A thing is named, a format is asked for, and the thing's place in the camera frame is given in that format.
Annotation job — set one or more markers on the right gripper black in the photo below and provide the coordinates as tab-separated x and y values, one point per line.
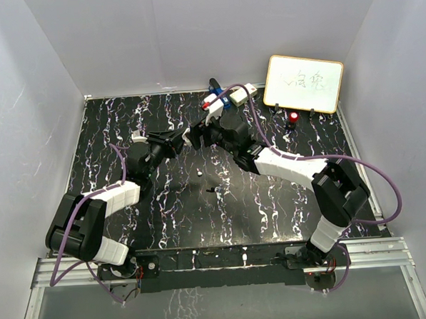
197	129

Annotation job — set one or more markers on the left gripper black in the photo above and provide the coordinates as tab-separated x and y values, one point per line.
172	141

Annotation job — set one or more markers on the white earbud charging case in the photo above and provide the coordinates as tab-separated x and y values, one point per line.
186	137

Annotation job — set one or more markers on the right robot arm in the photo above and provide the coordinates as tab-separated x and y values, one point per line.
335	182

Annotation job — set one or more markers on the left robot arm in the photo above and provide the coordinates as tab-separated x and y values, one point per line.
78	225

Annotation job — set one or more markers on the blue stapler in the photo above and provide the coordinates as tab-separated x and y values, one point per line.
214	87

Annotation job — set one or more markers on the small white box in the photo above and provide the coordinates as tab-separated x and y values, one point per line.
240	96

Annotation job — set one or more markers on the red emergency stop button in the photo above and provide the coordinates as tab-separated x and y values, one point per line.
292	121

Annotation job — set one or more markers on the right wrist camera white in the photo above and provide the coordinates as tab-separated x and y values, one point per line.
213	107

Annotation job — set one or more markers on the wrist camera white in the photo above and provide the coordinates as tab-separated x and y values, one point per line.
138	135
213	107

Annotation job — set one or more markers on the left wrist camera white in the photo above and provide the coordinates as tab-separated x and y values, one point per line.
138	135

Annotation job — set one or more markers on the whiteboard with yellow frame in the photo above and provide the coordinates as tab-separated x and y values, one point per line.
303	84

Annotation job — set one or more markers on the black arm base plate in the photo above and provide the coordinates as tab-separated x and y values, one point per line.
153	271

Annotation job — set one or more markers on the aluminium rail frame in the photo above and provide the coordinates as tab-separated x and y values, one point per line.
364	253

